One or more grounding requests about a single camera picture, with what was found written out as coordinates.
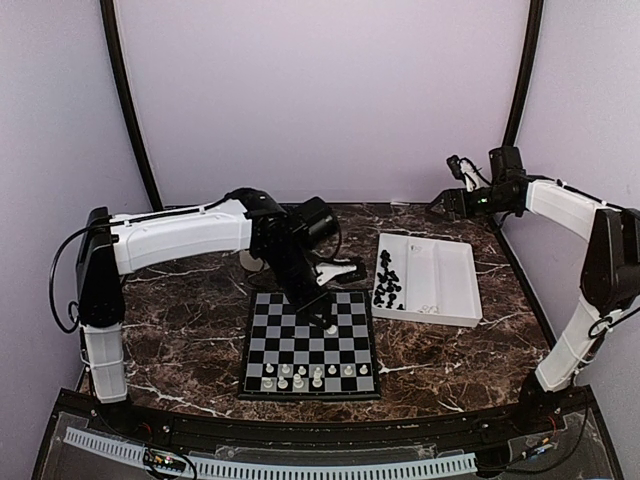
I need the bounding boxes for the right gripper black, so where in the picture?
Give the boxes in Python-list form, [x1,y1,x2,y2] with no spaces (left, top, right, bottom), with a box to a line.
[427,185,516,222]

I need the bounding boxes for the black and grey chessboard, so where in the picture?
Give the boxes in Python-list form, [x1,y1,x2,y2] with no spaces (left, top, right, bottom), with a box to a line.
[238,290,381,401]

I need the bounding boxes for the white king chess piece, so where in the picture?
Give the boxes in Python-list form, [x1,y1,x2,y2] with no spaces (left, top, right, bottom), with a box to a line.
[311,367,323,389]

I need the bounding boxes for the white queen chess piece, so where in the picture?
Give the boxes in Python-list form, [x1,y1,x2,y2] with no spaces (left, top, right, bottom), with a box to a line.
[293,373,305,390]

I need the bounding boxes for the white divided plastic tray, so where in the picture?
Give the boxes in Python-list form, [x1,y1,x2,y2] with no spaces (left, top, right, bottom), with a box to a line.
[371,233,483,328]

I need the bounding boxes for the white bishop chess piece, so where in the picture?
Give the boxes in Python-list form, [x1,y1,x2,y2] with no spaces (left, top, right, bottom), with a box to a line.
[277,376,288,390]

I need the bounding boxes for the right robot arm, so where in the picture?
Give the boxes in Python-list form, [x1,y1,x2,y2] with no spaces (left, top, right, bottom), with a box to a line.
[434,146,639,393]

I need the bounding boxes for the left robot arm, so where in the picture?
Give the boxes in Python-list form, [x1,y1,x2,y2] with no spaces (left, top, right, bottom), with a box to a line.
[67,188,338,436]

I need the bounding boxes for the black chess pieces pile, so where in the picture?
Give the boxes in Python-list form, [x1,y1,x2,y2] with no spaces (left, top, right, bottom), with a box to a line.
[372,249,406,311]

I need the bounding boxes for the white ribbed cup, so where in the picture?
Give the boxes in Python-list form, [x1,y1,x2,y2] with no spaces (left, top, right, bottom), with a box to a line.
[239,251,265,273]

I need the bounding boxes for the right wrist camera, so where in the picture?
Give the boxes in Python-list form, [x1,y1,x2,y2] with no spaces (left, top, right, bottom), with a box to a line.
[446,155,487,192]

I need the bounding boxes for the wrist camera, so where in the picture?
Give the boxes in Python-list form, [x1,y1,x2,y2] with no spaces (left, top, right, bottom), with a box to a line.
[446,155,487,192]
[313,257,367,286]

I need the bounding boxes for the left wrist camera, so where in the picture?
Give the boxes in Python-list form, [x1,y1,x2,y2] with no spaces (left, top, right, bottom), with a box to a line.
[313,257,367,286]

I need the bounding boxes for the white slotted cable duct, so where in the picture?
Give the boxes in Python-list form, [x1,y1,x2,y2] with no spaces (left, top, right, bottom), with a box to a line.
[63,427,477,479]

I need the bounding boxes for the right black frame post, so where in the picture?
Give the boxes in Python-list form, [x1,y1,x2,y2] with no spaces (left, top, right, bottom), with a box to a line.
[502,0,544,147]

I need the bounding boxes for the black frame post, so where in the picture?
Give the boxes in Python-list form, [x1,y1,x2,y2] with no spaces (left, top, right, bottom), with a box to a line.
[502,0,544,147]
[99,0,164,211]

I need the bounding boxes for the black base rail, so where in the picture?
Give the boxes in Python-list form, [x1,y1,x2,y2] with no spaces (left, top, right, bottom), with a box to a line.
[54,389,590,451]

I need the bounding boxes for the left black frame post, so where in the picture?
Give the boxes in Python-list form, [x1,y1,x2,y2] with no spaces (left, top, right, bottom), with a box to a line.
[99,0,164,211]

